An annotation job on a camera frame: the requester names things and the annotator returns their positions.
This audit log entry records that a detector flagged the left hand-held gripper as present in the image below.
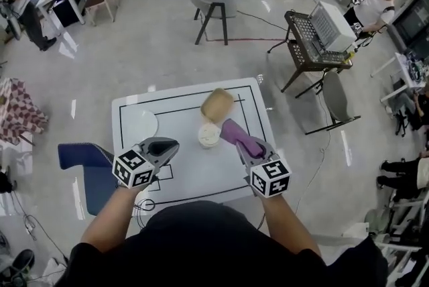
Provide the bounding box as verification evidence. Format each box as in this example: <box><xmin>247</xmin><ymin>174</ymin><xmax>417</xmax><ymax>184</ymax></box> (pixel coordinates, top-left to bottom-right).
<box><xmin>112</xmin><ymin>137</ymin><xmax>180</xmax><ymax>189</ymax></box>

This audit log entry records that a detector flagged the white round plate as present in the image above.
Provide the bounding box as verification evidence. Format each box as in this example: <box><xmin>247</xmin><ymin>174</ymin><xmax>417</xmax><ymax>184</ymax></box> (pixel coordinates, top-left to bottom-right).
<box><xmin>128</xmin><ymin>109</ymin><xmax>160</xmax><ymax>146</ymax></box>

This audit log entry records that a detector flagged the purple cloth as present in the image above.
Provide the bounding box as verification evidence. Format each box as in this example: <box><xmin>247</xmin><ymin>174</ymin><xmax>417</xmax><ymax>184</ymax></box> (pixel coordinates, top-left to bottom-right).
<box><xmin>220</xmin><ymin>118</ymin><xmax>266</xmax><ymax>160</ymax></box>

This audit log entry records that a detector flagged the person's black shirt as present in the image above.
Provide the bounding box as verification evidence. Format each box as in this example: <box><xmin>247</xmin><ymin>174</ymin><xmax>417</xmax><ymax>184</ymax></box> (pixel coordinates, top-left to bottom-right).
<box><xmin>62</xmin><ymin>200</ymin><xmax>389</xmax><ymax>287</ymax></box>

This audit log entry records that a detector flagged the red checkered cloth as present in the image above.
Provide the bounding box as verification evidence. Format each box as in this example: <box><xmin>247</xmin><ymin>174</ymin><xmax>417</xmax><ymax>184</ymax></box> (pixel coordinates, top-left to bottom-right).
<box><xmin>0</xmin><ymin>77</ymin><xmax>50</xmax><ymax>146</ymax></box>

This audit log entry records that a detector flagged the white box appliance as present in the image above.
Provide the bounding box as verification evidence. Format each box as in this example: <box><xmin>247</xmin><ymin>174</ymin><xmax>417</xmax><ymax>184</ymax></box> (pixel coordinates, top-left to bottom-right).
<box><xmin>307</xmin><ymin>0</ymin><xmax>359</xmax><ymax>54</ymax></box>

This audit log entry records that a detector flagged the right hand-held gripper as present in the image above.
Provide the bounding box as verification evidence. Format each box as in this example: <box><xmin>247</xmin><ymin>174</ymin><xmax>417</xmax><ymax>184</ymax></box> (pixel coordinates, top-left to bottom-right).
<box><xmin>235</xmin><ymin>137</ymin><xmax>292</xmax><ymax>200</ymax></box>

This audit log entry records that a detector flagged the grey chair with black legs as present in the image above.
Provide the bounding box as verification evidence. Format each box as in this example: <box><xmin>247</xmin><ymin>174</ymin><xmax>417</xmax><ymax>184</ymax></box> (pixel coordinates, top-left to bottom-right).
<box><xmin>183</xmin><ymin>0</ymin><xmax>239</xmax><ymax>46</ymax></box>
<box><xmin>294</xmin><ymin>70</ymin><xmax>363</xmax><ymax>136</ymax></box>

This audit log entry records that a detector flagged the person's left forearm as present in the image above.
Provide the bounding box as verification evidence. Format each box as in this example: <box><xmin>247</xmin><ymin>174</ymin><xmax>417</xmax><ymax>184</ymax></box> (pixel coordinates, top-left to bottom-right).
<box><xmin>80</xmin><ymin>182</ymin><xmax>152</xmax><ymax>253</ymax></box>

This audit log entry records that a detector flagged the blue chair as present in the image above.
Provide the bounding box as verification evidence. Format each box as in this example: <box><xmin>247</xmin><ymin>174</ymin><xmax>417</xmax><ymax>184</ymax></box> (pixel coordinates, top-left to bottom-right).
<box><xmin>57</xmin><ymin>141</ymin><xmax>120</xmax><ymax>217</ymax></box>

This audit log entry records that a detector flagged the black shoe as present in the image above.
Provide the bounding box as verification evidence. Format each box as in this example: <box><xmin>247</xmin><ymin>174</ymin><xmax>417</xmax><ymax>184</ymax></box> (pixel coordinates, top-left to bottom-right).
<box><xmin>9</xmin><ymin>248</ymin><xmax>36</xmax><ymax>280</ymax></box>

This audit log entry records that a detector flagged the black perforated metal table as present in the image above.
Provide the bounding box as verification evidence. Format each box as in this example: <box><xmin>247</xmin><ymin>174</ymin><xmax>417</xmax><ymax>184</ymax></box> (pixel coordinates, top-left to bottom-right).
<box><xmin>267</xmin><ymin>9</ymin><xmax>357</xmax><ymax>94</ymax></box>

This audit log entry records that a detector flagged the person's right forearm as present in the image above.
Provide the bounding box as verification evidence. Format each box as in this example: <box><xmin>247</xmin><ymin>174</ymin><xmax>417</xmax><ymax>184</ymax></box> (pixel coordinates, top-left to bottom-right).
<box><xmin>260</xmin><ymin>193</ymin><xmax>323</xmax><ymax>259</ymax></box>

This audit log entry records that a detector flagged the white floor cable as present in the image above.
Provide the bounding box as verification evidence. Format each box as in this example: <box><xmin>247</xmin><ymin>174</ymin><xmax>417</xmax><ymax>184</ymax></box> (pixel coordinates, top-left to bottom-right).
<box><xmin>294</xmin><ymin>91</ymin><xmax>332</xmax><ymax>216</ymax></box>

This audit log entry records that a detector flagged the white drink container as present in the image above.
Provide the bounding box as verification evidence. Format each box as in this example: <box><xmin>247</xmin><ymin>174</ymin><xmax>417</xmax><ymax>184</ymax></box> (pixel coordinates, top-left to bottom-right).
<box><xmin>197</xmin><ymin>122</ymin><xmax>222</xmax><ymax>150</ymax></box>

